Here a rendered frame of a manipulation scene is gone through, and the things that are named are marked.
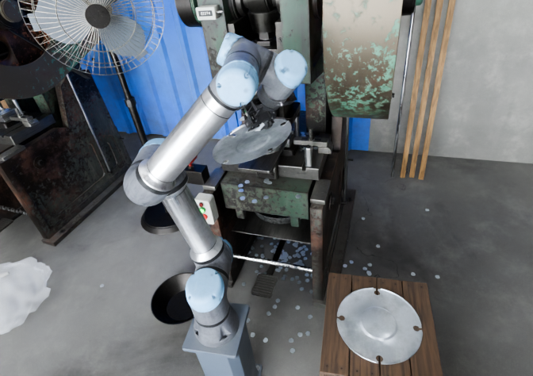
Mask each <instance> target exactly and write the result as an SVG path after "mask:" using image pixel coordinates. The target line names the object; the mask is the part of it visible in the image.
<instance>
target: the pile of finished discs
mask: <svg viewBox="0 0 533 376"><path fill-rule="evenodd" d="M374 291H376V289H374V288H363V289H360V290H356V291H354V292H352V293H350V294H348V295H347V296H346V297H345V298H344V299H343V300H342V302H341V304H340V305H339V308H338V312H337V316H338V317H339V316H344V317H345V320H340V319H339V318H337V326H338V329H339V334H340V335H341V337H342V339H343V341H344V342H345V344H346V345H347V346H348V347H349V348H350V349H351V350H352V351H353V352H354V353H355V354H357V355H358V356H360V357H362V358H364V359H365V360H368V361H370V362H372V363H378V361H377V360H376V357H377V356H378V355H380V356H381V357H382V358H383V361H382V362H381V364H384V365H391V364H397V363H402V362H404V361H406V360H408V359H410V358H411V357H412V356H413V355H414V354H415V353H416V352H417V350H418V349H419V347H420V344H421V341H422V336H423V332H422V330H419V331H418V332H416V331H415V330H414V329H413V326H418V327H419V328H422V327H421V322H420V318H419V317H418V315H417V313H416V311H415V309H414V308H413V307H412V306H411V305H410V304H409V303H408V302H407V301H406V300H405V299H404V298H402V297H400V296H399V295H397V294H395V293H393V292H391V291H388V290H384V289H378V291H379V292H380V294H379V295H376V294H374Z"/></svg>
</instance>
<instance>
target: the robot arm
mask: <svg viewBox="0 0 533 376"><path fill-rule="evenodd" d="M217 63H218V64H220V65H221V66H223V67H222V68H221V69H220V70H219V71H218V73H217V74H216V76H215V77H214V78H213V80H212V81H211V82H210V84H209V85H208V86H207V87H206V88H205V89H204V91H203V92H202V93H201V95H200V96H199V97H198V99H197V100H196V101H195V103H194V104H193V105H192V106H191V107H190V108H189V110H188V111H187V112H186V114H185V115H184V116H183V117H182V119H181V120H180V121H179V123H177V125H176V126H175V127H174V128H173V130H172V131H171V132H170V134H169V135H168V136H167V138H166V139H163V138H155V139H152V140H149V141H148V142H147V143H146V144H145V145H144V146H143V147H142V148H141V149H140V150H139V153H138V155H137V156H136V158H135V159H134V161H133V162H132V165H131V166H130V168H129V169H128V170H127V172H126V174H125V177H124V181H123V185H124V191H125V194H126V195H127V197H128V198H129V199H130V200H131V201H132V202H134V203H135V204H137V205H141V206H153V205H157V204H159V203H160V202H162V203H163V204H164V206H165V207H166V209H167V211H168V213H169V214H170V215H171V217H172V219H173V220H174V222H175V223H176V225H177V226H178V229H179V230H180V232H181V234H182V235H183V236H184V238H185V240H186V242H187V243H188V244H189V246H190V248H191V249H190V257H191V259H192V260H193V261H194V263H195V265H196V269H195V272H194V274H192V275H191V276H190V277H189V279H188V281H187V283H186V299H187V301H188V303H189V305H190V308H191V309H192V312H193V315H194V318H195V319H194V333H195V336H196V337H197V340H198V341H199V342H200V343H201V344H203V345H204V346H206V347H220V346H223V345H225V344H226V343H228V342H229V341H230V340H231V339H232V338H233V337H234V336H235V334H236V333H237V330H238V327H239V319H238V316H237V313H236V311H235V310H234V308H233V307H231V306H230V304H229V303H228V298H227V290H228V280H229V275H230V270H231V264H232V259H233V254H232V246H231V244H230V243H229V242H228V241H227V240H226V239H224V240H223V238H222V237H219V236H217V235H213V232H212V230H211V228H210V227H209V225H208V223H207V221H206V219H205V218H204V216H203V214H202V212H201V210H200V209H199V207H198V205H197V202H196V201H195V200H194V197H193V195H192V193H191V192H190V190H189V188H188V186H187V185H186V184H187V182H188V179H189V178H188V175H187V173H186V171H185V170H184V169H185V168H186V167H187V166H188V165H189V164H190V162H191V161H192V160H193V159H194V158H195V157H196V155H197V154H198V153H199V152H200V151H201V150H202V149H203V147H204V146H206V145H207V143H208V142H209V141H210V140H211V139H212V138H213V137H214V135H215V134H216V133H217V132H218V131H219V130H220V128H221V127H222V126H223V125H224V124H225V123H226V122H227V120H228V119H229V118H230V117H231V116H232V115H233V114H234V112H236V111H238V110H241V112H242V114H243V115H244V114H245V115H244V116H243V117H241V118H240V121H245V122H244V124H245V125H246V127H247V128H249V129H248V130H247V131H246V133H249V132H253V131H261V130H263V129H269V128H271V127H272V125H273V123H274V119H275V118H276V112H275V110H277V109H279V107H280V106H286V105H291V104H292V103H293V102H295V101H296V100H297V98H296V97H295V94H294V90H295V89H296V88H297V87H299V86H300V84H301V82H302V80H303V78H304V77H305V75H306V74H307V70H308V67H307V63H306V61H305V58H304V57H303V55H302V54H300V53H299V52H297V51H294V50H284V51H282V52H281V53H279V54H277V53H275V52H272V51H270V50H268V49H266V48H264V47H262V46H260V45H258V44H256V43H254V42H252V41H250V40H248V39H246V38H245V37H244V36H239V35H236V34H235V33H227V34H226V36H225V38H224V41H223V43H222V45H221V47H220V51H219V53H218V56H217ZM259 83H261V84H260V86H259V88H258V85H259ZM257 89H258V91H257ZM256 91H257V93H256ZM255 93H256V95H255ZM241 106H242V107H241Z"/></svg>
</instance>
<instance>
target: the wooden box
mask: <svg viewBox="0 0 533 376"><path fill-rule="evenodd" d="M363 288H374V289H376V291H374V294H376V295H379V294H380V292H379V291H378V289H384V290H388V291H391V292H393V293H395V294H397V295H399V296H400V297H402V298H404V299H405V300H406V301H407V302H408V303H409V304H410V305H411V306H412V307H413V308H414V309H415V311H416V313H417V315H418V317H419V318H420V322H421V327H422V328H419V327H418V326H413V329H414V330H415V331H416V332H418V331H419V330H422V332H423V336H422V341H421V344H420V347H419V349H418V350H417V352H416V353H415V354H414V355H413V356H412V357H411V358H410V359H408V360H406V361H404V362H402V363H397V364H391V365H384V364H381V362H382V361H383V358H382V357H381V356H380V355H378V356H377V357H376V360H377V361H378V363H372V362H370V361H368V360H365V359H364V358H362V357H360V356H358V355H357V354H355V353H354V352H353V351H352V350H351V352H350V374H349V351H350V348H349V347H348V346H347V345H346V344H345V342H344V341H343V339H342V337H341V335H340V334H339V329H338V326H337V318H339V319H340V320H345V317H344V316H339V317H338V316H337V312H338V308H339V305H340V304H341V302H342V300H343V299H344V298H345V297H346V296H347V295H348V294H350V293H352V292H354V291H356V290H360V289H363ZM379 361H380V374H379ZM409 361H410V362H409ZM410 369H411V370H410ZM320 376H443V372H442V367H441V362H440V357H439V349H438V344H437V339H436V334H435V326H434V321H433V316H432V311H431V302H430V297H429V293H428V284H427V283H422V282H408V281H402V282H401V280H393V279H386V278H377V281H376V278H372V277H365V276H358V275H352V278H351V275H350V274H337V273H329V274H328V289H327V298H326V307H325V315H324V331H323V340H322V349H321V357H320Z"/></svg>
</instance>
